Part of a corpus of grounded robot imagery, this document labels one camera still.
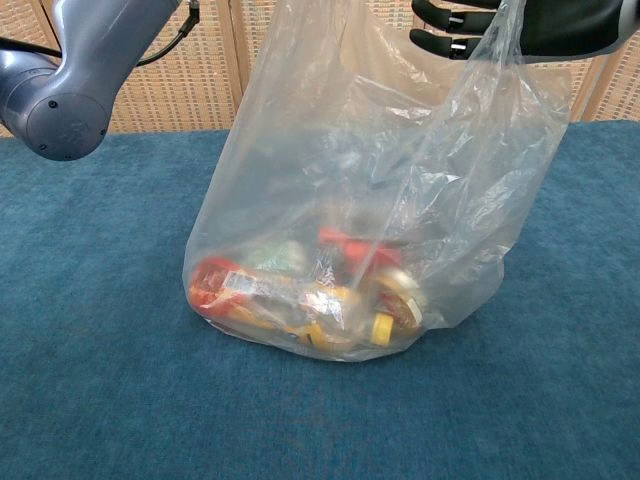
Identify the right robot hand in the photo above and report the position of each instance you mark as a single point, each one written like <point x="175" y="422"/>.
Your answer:
<point x="565" y="27"/>

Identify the clear plastic bag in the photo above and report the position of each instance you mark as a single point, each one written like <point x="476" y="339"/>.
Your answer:
<point x="325" y="150"/>

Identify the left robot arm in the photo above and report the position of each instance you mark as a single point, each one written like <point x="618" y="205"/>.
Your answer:
<point x="75" y="100"/>

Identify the red wrapped snack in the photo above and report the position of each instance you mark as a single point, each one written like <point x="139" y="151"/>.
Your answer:
<point x="360" y="247"/>

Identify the green and white pouch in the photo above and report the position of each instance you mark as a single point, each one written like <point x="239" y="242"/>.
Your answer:
<point x="280" y="255"/>

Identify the woven bamboo folding screen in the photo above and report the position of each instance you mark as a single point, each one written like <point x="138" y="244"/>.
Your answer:
<point x="200" y="90"/>

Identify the red and yellow snack packet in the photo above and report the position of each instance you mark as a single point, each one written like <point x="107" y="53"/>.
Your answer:
<point x="215" y="290"/>

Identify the blue carpet table mat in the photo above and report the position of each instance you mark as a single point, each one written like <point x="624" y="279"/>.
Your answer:
<point x="100" y="350"/>

